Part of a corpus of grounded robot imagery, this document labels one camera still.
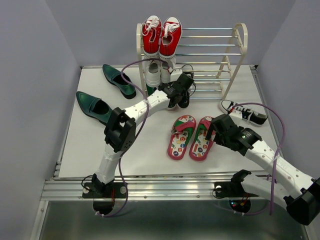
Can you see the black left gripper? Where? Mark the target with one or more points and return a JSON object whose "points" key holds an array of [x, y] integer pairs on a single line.
{"points": [[171, 83]]}

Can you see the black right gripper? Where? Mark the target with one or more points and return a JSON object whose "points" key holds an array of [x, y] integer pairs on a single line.
{"points": [[210, 132]]}

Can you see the black canvas sneaker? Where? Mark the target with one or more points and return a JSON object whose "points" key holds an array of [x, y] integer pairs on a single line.
{"points": [[185, 100], [251, 116]]}

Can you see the pink letter sandal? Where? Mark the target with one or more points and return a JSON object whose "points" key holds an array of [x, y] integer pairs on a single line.
{"points": [[201, 147], [180, 136]]}

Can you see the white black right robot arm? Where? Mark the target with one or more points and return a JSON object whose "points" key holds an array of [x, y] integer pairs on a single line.
{"points": [[296, 192]]}

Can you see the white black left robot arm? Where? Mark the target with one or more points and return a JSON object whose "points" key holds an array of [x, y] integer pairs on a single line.
{"points": [[120, 130]]}

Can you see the green sneaker right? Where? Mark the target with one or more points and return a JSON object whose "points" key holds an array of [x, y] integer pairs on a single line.
{"points": [[172, 106]]}

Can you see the green sneaker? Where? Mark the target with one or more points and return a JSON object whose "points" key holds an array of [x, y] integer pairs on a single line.
{"points": [[150, 90], [172, 106]]}

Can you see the green sneaker left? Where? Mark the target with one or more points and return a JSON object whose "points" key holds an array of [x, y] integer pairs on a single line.
{"points": [[150, 90]]}

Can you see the white sneaker right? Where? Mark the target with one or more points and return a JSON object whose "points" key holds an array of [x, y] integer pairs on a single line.
{"points": [[166, 67]]}

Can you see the white sneaker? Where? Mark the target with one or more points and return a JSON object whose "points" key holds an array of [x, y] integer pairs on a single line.
{"points": [[152, 73], [166, 67]]}

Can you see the white sneaker left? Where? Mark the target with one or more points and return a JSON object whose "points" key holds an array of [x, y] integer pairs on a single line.
{"points": [[152, 73]]}

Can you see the red sneaker right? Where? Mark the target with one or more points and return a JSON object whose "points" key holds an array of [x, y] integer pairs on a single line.
{"points": [[170, 36]]}

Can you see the red sneaker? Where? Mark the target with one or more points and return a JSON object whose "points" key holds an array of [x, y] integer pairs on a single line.
{"points": [[151, 30], [170, 36]]}

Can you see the green loafer rear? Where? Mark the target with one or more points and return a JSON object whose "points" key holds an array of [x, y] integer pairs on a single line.
{"points": [[114, 77]]}

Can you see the green loafer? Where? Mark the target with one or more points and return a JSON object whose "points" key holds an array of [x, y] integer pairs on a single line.
{"points": [[94, 107], [114, 77]]}

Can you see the red sneaker left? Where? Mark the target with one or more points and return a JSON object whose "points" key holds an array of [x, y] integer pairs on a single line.
{"points": [[151, 30]]}

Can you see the green loafer front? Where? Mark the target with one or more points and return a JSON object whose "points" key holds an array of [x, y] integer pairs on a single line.
{"points": [[94, 107]]}

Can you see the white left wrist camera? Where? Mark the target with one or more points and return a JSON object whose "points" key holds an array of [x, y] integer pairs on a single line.
{"points": [[176, 74]]}

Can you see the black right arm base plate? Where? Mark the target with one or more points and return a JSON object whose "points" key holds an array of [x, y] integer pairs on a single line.
{"points": [[228, 189]]}

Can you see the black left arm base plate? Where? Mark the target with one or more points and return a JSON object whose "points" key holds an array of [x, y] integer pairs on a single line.
{"points": [[115, 190]]}

